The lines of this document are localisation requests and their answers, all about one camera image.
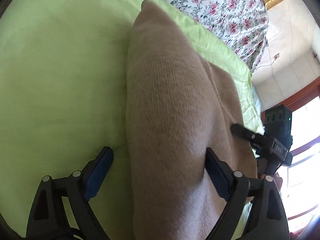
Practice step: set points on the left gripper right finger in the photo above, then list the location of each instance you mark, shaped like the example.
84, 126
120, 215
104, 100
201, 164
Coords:
233, 187

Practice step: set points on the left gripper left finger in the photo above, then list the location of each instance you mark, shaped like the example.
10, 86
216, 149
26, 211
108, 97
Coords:
84, 185

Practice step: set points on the beige knitted sweater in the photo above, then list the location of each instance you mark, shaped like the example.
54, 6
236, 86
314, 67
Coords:
178, 105

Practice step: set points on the person right hand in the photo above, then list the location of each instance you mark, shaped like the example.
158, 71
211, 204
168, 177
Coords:
276, 178

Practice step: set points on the white red floral quilt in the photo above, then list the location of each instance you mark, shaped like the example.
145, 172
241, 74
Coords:
241, 24

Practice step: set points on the light green bed sheet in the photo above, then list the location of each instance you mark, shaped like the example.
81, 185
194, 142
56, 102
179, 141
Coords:
63, 98

